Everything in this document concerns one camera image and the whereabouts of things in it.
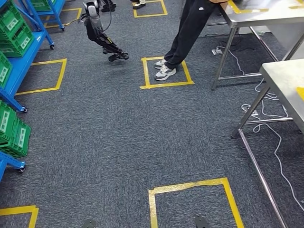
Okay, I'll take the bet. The black cable under side table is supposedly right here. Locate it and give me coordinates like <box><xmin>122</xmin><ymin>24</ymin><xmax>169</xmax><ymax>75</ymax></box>
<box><xmin>204</xmin><ymin>30</ymin><xmax>256</xmax><ymax>54</ymax></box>

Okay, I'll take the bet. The person's black shoe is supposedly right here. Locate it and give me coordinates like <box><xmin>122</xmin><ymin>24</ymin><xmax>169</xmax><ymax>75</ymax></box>
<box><xmin>101</xmin><ymin>0</ymin><xmax>117</xmax><ymax>13</ymax></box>

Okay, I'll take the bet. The standing person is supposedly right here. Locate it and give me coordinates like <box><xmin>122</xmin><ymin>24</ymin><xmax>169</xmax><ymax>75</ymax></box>
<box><xmin>153</xmin><ymin>0</ymin><xmax>229</xmax><ymax>82</ymax></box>

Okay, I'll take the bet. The long white floor cable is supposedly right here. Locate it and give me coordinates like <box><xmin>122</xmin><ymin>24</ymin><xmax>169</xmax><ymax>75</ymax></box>
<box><xmin>241</xmin><ymin>78</ymin><xmax>304</xmax><ymax>212</ymax></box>

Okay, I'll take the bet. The small blue metal rack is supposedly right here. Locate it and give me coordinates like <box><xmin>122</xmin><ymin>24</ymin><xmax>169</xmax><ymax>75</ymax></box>
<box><xmin>20</xmin><ymin>0</ymin><xmax>66</xmax><ymax>32</ymax></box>

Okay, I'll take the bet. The yellow tape on side table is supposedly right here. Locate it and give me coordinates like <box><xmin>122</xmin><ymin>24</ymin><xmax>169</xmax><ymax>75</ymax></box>
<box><xmin>227</xmin><ymin>0</ymin><xmax>304</xmax><ymax>15</ymax></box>

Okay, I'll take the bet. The person's pale shoe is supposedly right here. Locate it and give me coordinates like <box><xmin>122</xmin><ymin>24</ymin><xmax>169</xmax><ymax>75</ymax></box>
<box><xmin>130</xmin><ymin>0</ymin><xmax>146</xmax><ymax>10</ymax></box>

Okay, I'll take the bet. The yellow floor tape by workbench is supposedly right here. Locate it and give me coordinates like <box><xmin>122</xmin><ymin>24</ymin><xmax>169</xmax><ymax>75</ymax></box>
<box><xmin>148</xmin><ymin>177</ymin><xmax>245</xmax><ymax>228</ymax></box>

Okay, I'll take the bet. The dark robot foot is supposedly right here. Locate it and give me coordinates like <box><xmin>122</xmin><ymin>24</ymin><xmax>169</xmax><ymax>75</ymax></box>
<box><xmin>195</xmin><ymin>215</ymin><xmax>210</xmax><ymax>228</ymax></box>

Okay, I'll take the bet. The grey side table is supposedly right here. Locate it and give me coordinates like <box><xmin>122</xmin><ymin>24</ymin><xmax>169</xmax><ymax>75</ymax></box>
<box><xmin>210</xmin><ymin>0</ymin><xmax>304</xmax><ymax>91</ymax></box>

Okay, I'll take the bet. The short white floor cable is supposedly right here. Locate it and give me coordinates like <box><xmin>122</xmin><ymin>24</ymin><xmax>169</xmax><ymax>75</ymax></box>
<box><xmin>217</xmin><ymin>46</ymin><xmax>246</xmax><ymax>76</ymax></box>

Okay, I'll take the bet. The yellow floor tape corner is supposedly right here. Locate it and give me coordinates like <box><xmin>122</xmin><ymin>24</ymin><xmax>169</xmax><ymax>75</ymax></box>
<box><xmin>140</xmin><ymin>56</ymin><xmax>195</xmax><ymax>91</ymax></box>
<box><xmin>14</xmin><ymin>57</ymin><xmax>68</xmax><ymax>96</ymax></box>
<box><xmin>44</xmin><ymin>7</ymin><xmax>83</xmax><ymax>29</ymax></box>

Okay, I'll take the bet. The blue rack with crates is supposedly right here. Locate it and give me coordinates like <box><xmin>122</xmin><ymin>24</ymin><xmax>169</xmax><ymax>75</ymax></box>
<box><xmin>0</xmin><ymin>0</ymin><xmax>55</xmax><ymax>113</ymax></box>

